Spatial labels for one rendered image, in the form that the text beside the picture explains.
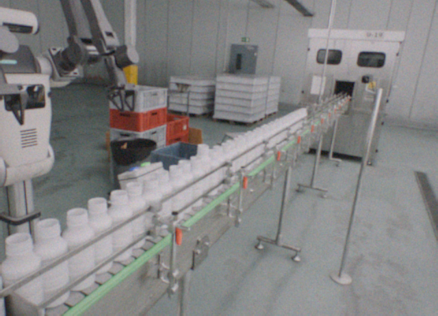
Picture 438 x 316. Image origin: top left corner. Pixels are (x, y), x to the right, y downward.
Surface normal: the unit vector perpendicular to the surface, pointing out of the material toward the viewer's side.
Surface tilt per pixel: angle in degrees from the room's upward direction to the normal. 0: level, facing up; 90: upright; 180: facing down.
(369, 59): 90
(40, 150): 90
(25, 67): 90
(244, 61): 90
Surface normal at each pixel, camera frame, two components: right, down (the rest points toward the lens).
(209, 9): -0.44, 0.21
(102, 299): 0.90, 0.19
